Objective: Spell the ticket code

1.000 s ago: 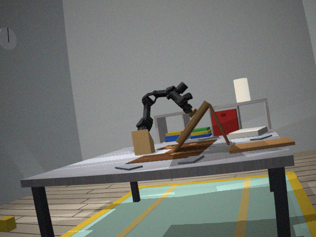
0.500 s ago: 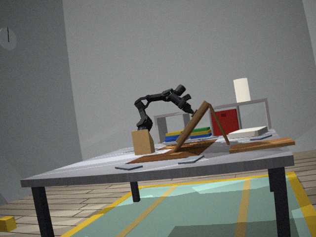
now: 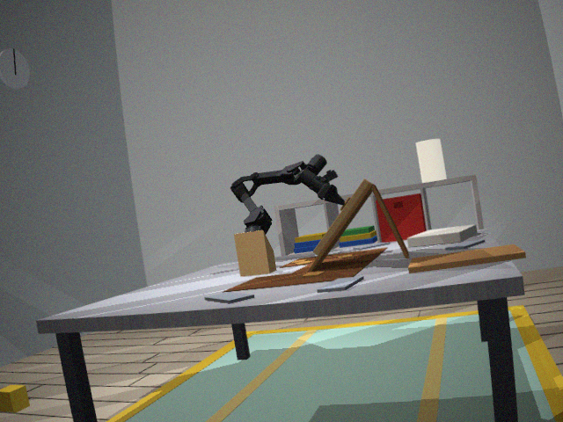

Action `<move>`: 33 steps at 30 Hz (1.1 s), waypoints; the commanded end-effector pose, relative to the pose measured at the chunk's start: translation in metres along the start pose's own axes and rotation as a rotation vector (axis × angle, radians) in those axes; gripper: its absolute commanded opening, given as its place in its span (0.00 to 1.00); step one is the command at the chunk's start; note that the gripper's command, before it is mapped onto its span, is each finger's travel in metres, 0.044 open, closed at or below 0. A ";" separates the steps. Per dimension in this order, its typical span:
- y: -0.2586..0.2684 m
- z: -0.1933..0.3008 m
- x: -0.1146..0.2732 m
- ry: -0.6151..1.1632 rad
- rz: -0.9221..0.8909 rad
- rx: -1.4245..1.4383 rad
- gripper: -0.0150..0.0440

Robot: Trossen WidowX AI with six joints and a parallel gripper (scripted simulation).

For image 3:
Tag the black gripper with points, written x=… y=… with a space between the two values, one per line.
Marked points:
x=327 y=191

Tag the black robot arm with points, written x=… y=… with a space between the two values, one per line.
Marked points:
x=258 y=218

